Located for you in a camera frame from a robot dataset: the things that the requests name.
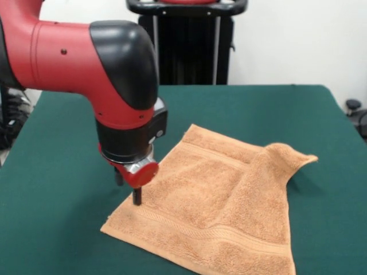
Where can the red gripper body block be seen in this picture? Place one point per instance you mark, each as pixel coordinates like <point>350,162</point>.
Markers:
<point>140,176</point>

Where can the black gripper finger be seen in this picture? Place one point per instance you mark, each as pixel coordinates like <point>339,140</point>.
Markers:
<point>137,196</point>
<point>119,179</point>

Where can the tan terry towel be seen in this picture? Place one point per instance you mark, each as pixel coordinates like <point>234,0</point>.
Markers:
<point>215,206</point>

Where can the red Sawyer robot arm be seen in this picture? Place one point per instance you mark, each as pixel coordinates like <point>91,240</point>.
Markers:
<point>71,63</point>

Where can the dark green table cloth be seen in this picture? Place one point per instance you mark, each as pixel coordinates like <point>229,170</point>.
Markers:
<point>71,229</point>

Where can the black electronics box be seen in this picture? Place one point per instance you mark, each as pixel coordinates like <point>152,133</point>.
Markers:
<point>8,114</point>

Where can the grey office chair base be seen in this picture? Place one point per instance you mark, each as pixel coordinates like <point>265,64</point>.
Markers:
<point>355,111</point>

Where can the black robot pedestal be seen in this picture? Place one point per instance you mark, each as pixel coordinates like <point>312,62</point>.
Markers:
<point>195,57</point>

